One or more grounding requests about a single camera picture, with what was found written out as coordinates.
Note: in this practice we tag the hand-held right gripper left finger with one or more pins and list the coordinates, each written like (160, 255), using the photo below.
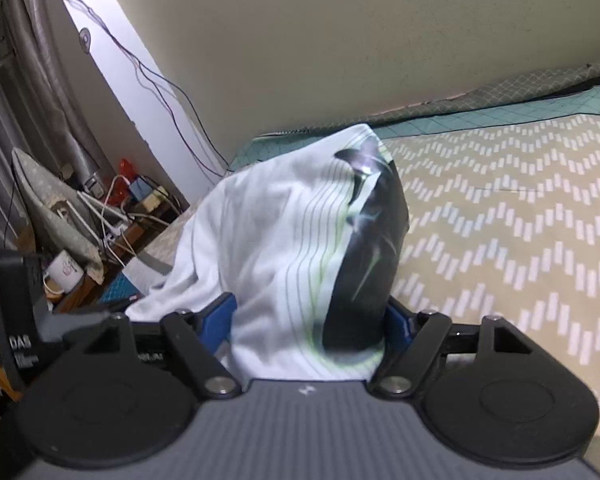
(220, 325)

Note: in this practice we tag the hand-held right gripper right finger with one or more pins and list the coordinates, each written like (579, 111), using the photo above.
(395, 324)

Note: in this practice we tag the white and black shirt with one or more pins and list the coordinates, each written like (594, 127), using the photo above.
(260, 240)

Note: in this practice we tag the white mug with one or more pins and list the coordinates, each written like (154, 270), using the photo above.
(65, 272)

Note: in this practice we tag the ironing board with grey cover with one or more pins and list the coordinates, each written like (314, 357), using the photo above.
(45, 210)

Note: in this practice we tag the teal and beige patterned bedsheet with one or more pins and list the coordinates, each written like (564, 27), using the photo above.
(505, 240)

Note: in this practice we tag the beige box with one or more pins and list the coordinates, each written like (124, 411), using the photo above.
(153, 203)

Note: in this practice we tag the small blue-grey box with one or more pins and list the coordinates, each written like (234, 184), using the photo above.
(142, 187)

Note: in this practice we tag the red plastic bag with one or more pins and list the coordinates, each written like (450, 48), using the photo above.
(125, 170)

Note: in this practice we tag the grey curtain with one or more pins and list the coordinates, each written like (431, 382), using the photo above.
(40, 60)

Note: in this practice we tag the round wall hook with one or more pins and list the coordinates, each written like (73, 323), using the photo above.
(85, 40)

